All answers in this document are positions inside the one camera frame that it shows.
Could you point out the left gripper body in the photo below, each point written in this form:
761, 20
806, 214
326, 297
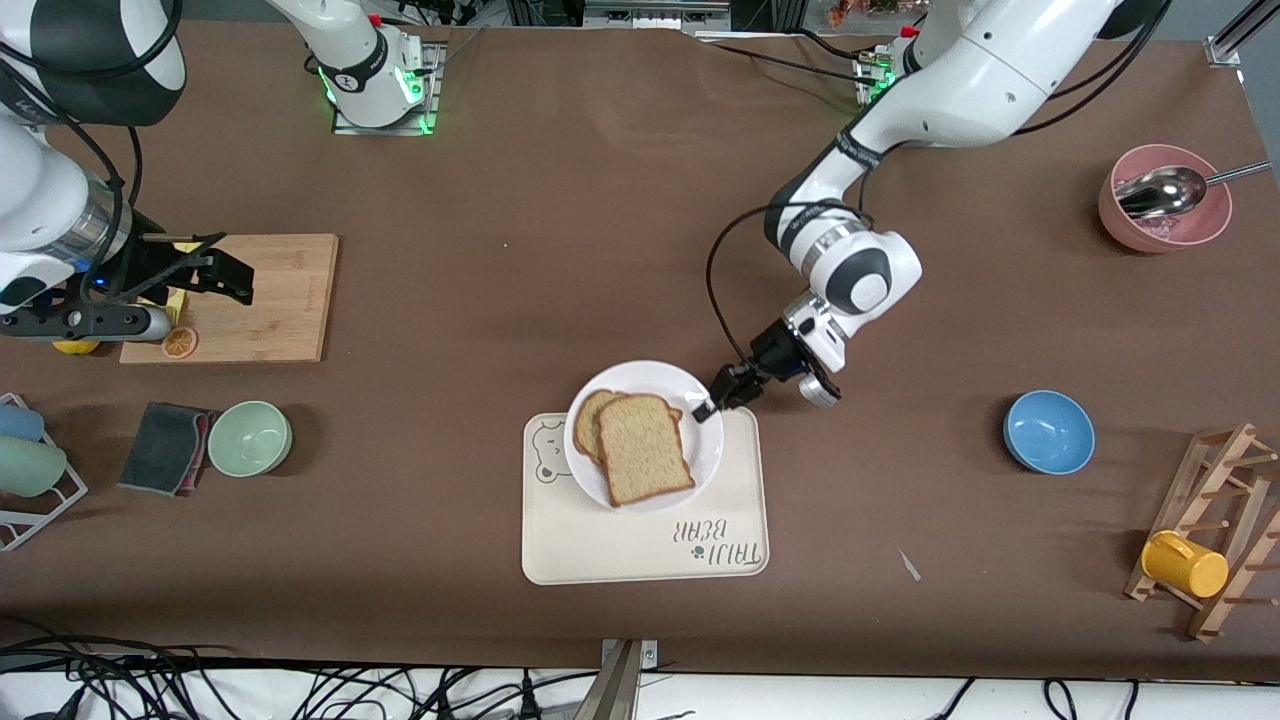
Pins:
772, 357

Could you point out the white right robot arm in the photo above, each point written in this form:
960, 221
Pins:
370, 70

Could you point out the grey background equipment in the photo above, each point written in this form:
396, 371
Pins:
720, 12

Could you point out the wooden cutting board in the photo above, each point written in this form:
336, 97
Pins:
290, 300

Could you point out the orange slice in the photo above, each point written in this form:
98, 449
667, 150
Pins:
180, 343

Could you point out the round-topped bread slice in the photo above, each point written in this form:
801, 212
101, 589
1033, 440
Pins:
588, 425

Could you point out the round yellow-orange citrus fruit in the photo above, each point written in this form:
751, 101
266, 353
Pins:
77, 348

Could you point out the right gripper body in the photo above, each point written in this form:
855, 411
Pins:
152, 268

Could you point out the colourful flower decoration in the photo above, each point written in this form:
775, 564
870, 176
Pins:
850, 12

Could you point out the aluminium frame profile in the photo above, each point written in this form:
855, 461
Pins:
1225, 45

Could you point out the white round plate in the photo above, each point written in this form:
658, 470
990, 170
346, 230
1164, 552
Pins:
650, 380

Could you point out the large square bread slice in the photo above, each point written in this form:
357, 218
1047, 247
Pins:
645, 450

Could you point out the blue bowl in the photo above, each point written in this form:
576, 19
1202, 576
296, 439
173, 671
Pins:
1050, 432

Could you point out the yellow mug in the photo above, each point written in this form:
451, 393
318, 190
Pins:
1185, 565

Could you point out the grey and pink folded cloth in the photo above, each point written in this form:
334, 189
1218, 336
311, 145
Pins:
160, 450

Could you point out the light blue cup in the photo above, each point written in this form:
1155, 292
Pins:
20, 422

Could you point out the pale green bowl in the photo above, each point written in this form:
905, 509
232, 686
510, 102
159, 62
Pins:
250, 440

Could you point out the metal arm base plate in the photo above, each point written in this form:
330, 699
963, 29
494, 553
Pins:
433, 70

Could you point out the wooden mug rack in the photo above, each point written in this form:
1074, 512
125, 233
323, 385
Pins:
1215, 470

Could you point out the small white paper scrap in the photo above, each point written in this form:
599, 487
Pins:
909, 565

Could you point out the pink bowl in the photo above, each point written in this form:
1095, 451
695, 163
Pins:
1125, 230

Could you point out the pale green cup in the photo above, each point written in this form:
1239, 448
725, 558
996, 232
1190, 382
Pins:
30, 467

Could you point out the cream tray with bear print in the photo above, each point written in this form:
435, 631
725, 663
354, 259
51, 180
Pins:
640, 545

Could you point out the large metal spoon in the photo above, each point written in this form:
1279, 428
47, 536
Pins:
1160, 192

